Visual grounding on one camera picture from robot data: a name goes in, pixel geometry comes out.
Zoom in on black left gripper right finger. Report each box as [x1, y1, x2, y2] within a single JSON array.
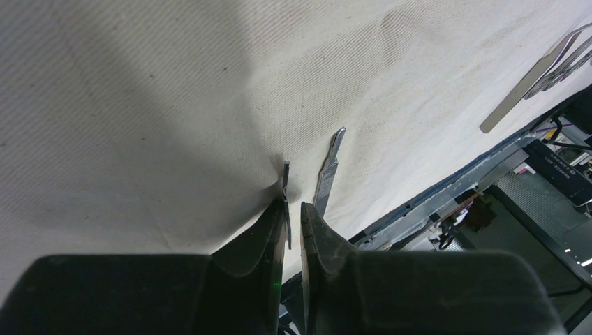
[[300, 203, 566, 334]]

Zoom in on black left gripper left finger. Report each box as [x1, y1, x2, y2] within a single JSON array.
[[1, 199, 286, 334]]

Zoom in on steel scalpel handle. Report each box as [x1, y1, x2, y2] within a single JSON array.
[[313, 127, 346, 217], [281, 161, 292, 250]]

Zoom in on cream cloth wrap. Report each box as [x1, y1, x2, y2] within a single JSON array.
[[1, 1, 591, 297]]

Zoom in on steel tweezers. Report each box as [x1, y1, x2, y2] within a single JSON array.
[[480, 23, 591, 134]]

